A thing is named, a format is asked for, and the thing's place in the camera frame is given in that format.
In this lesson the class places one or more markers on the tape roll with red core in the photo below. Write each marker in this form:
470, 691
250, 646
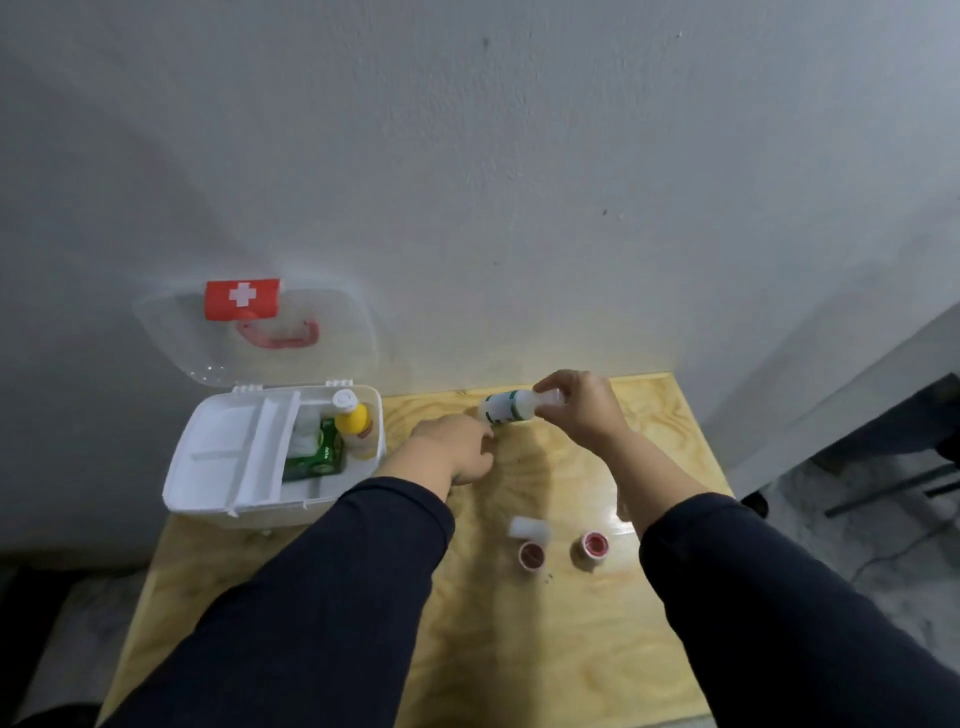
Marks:
531, 556
595, 545

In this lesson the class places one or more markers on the white bottle with green label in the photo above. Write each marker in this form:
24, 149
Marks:
510, 406

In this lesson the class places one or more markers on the white gauze pack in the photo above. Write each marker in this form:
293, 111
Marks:
306, 435

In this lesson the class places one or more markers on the person's right fingers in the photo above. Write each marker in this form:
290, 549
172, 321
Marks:
564, 394

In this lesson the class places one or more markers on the white first aid box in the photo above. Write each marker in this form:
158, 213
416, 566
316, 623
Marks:
225, 495

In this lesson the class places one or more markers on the white bandage roll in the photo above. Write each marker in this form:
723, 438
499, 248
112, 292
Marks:
528, 528

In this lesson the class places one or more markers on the white compartment tray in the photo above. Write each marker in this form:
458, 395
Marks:
232, 446

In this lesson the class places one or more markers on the person's right forearm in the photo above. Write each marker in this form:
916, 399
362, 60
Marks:
750, 600

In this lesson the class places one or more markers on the black metal furniture legs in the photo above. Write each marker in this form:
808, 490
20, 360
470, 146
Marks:
900, 484

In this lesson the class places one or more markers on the clear first aid box lid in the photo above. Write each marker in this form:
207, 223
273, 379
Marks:
255, 337

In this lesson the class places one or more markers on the person's left hand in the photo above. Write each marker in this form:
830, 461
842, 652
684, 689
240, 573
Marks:
450, 446

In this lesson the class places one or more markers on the red label with white cross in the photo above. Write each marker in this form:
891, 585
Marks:
241, 298

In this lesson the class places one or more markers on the yellow bottle with white cap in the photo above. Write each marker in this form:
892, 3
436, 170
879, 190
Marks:
351, 418

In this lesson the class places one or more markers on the green medicine box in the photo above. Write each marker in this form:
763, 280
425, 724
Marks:
319, 454

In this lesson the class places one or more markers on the person's left forearm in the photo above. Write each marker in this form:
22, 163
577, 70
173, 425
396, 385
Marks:
315, 600

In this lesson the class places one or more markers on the person's left fingers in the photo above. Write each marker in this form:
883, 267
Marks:
481, 450

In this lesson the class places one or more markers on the person's right hand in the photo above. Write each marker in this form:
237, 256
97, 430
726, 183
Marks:
592, 409

